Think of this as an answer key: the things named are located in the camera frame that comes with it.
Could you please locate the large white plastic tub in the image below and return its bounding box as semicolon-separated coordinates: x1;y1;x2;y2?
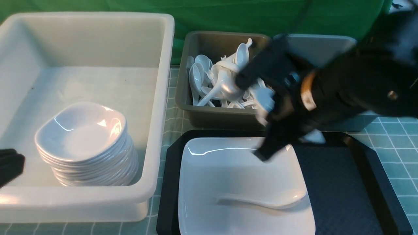
0;12;174;224

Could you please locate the black serving tray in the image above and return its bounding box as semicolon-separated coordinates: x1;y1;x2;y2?
156;130;413;235

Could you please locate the stack of white bowls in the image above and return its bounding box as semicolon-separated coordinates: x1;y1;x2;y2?
34;102;139;186

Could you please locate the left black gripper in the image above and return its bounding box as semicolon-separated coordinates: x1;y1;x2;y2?
0;149;25;188

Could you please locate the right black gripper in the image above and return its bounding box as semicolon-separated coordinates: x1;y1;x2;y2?
234;34;319;162

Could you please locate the white soup spoon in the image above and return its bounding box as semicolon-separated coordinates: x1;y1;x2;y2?
214;189;308;210

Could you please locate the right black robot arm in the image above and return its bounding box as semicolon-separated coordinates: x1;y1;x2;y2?
235;4;418;162

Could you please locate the blue-grey plastic bin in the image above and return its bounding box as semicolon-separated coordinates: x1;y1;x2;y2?
273;34;378;132

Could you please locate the brown plastic bin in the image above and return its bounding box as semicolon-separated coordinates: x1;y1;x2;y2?
175;31;270;130

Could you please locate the large white square plate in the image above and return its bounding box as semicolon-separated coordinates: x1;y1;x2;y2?
178;137;316;235

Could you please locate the green backdrop cloth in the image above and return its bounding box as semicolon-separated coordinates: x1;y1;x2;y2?
0;0;392;64

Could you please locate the pile of white spoons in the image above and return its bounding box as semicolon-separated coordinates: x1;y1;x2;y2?
187;38;273;111

